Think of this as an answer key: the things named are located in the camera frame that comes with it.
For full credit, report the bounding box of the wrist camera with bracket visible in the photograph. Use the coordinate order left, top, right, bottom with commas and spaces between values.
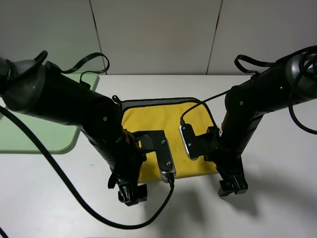
132, 130, 176, 184
179, 123, 222, 162

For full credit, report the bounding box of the black left camera cable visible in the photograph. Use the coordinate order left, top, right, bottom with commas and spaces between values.
0, 105, 176, 230

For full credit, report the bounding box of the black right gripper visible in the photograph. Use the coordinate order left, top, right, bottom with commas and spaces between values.
205, 145, 248, 197

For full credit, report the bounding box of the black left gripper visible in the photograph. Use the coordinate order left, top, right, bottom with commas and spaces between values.
107, 138, 148, 206

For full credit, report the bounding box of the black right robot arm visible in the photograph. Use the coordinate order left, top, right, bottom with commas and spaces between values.
206, 50, 317, 197

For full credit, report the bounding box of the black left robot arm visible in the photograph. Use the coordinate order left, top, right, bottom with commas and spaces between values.
0, 59, 148, 206

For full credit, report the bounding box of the black camera cable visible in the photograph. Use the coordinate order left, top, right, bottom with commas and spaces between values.
180, 46, 317, 136
0, 105, 176, 230

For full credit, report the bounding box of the black right camera cable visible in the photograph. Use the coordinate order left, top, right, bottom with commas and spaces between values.
180, 46, 317, 136

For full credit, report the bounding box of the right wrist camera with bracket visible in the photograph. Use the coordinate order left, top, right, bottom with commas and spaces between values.
179, 123, 222, 162

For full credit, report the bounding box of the yellow microfiber towel black trim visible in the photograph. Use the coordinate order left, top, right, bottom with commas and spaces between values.
113, 95, 216, 179

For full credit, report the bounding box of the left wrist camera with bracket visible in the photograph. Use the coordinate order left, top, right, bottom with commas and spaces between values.
132, 130, 176, 184

